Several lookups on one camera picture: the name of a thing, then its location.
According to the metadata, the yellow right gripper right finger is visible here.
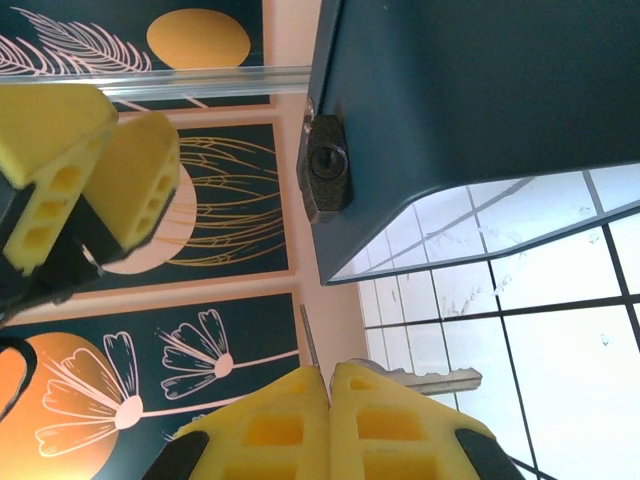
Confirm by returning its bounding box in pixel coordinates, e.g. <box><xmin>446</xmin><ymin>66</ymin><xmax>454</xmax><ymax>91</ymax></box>
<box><xmin>329</xmin><ymin>357</ymin><xmax>527</xmax><ymax>480</ymax></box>

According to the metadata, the teal box starry night lid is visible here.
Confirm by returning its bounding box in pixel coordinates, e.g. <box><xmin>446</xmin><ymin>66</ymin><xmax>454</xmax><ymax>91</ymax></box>
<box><xmin>309</xmin><ymin>0</ymin><xmax>640</xmax><ymax>287</ymax></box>

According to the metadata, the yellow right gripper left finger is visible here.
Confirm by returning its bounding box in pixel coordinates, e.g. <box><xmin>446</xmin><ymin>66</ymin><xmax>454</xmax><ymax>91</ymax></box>
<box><xmin>141</xmin><ymin>366</ymin><xmax>332</xmax><ymax>480</ymax></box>

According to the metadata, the aluminium corner post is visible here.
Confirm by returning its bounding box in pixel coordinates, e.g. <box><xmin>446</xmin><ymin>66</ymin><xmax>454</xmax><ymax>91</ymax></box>
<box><xmin>0</xmin><ymin>64</ymin><xmax>314</xmax><ymax>105</ymax></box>

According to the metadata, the dark metal padlock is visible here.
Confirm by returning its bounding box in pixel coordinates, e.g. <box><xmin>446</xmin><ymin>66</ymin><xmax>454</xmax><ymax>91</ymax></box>
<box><xmin>295</xmin><ymin>97</ymin><xmax>355</xmax><ymax>225</ymax></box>

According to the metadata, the silver key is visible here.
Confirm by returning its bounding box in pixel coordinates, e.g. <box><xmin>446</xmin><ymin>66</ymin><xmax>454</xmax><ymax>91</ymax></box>
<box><xmin>367</xmin><ymin>358</ymin><xmax>482</xmax><ymax>397</ymax></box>

